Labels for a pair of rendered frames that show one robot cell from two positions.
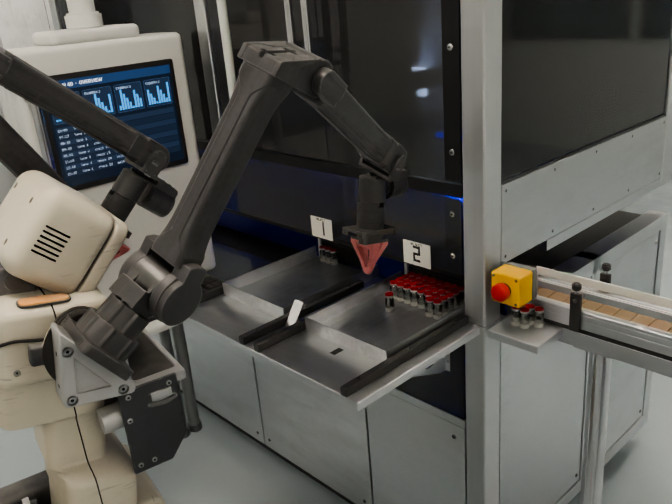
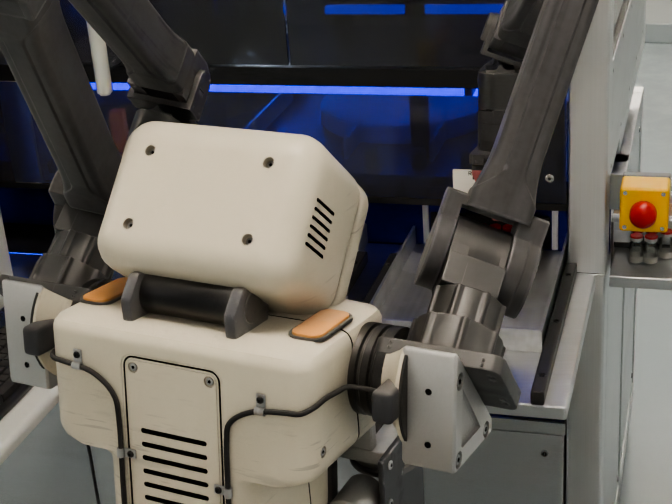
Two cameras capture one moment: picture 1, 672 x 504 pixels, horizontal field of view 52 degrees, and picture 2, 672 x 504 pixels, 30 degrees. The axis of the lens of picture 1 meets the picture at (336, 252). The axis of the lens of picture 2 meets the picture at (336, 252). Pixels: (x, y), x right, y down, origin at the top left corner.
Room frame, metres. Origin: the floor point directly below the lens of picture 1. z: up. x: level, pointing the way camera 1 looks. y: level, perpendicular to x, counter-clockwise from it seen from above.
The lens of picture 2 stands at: (0.08, 0.93, 1.75)
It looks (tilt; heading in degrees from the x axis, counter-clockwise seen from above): 24 degrees down; 330
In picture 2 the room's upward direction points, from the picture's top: 4 degrees counter-clockwise
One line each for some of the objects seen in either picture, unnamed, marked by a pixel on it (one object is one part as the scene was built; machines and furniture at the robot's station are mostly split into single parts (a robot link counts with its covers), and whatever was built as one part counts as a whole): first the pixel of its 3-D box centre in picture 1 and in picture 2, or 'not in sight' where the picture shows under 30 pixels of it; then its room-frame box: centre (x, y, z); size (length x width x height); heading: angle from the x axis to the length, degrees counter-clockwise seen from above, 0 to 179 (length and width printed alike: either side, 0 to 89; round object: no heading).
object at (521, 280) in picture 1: (513, 284); (645, 202); (1.37, -0.38, 1.00); 0.08 x 0.07 x 0.07; 132
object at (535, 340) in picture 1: (528, 330); (653, 264); (1.38, -0.42, 0.87); 0.14 x 0.13 x 0.02; 132
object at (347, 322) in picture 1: (394, 313); (471, 283); (1.47, -0.13, 0.90); 0.34 x 0.26 x 0.04; 132
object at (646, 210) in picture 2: (501, 291); (643, 213); (1.34, -0.35, 0.99); 0.04 x 0.04 x 0.04; 42
